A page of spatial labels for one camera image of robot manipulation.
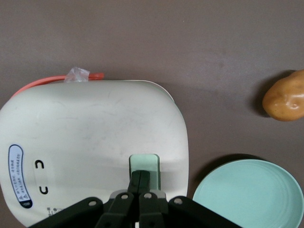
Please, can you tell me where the clear plastic bag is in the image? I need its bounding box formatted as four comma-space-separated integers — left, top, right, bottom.
65, 66, 91, 83

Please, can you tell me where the brown potato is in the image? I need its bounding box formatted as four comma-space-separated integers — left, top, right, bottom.
262, 69, 304, 123

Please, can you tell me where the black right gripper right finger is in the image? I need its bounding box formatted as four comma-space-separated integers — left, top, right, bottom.
139, 171, 241, 228

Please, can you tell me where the pale green plate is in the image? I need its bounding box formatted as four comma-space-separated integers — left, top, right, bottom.
191, 159, 304, 228

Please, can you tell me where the brown table cloth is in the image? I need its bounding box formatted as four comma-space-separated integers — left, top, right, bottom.
0, 0, 304, 228

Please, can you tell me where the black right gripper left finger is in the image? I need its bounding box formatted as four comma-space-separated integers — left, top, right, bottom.
28, 171, 143, 228

